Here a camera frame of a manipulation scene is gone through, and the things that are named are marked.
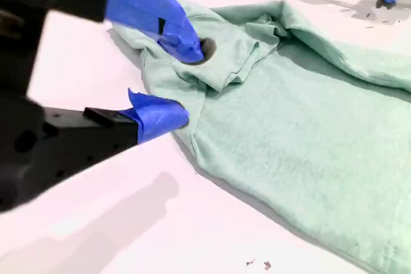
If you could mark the pale green t-shirt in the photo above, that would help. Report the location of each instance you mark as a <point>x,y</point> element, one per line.
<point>289,142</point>

